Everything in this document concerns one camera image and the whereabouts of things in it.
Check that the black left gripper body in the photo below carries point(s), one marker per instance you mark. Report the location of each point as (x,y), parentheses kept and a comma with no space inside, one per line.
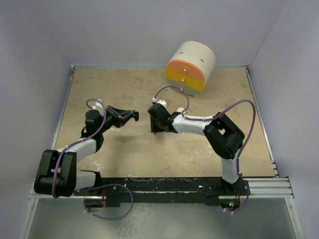
(111,120)

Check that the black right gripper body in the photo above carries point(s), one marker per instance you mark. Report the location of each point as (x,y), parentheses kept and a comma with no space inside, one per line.
(159,122)

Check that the white earbud charging case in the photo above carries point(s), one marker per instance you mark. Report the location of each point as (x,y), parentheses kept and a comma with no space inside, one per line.
(180,109)

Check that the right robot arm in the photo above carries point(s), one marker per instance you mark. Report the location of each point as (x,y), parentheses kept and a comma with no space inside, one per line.
(223,135)

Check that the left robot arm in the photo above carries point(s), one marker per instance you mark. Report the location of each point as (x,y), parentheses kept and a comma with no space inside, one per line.
(57,172)

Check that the round white drawer cabinet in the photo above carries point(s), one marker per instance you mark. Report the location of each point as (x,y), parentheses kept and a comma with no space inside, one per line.
(190,67)

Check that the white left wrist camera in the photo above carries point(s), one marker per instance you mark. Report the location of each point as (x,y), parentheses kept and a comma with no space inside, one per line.
(98,106)

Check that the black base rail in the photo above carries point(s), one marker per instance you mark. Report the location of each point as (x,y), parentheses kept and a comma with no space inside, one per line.
(211,191)

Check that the aluminium frame rail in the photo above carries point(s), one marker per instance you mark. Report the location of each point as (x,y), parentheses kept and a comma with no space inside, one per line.
(264,187)

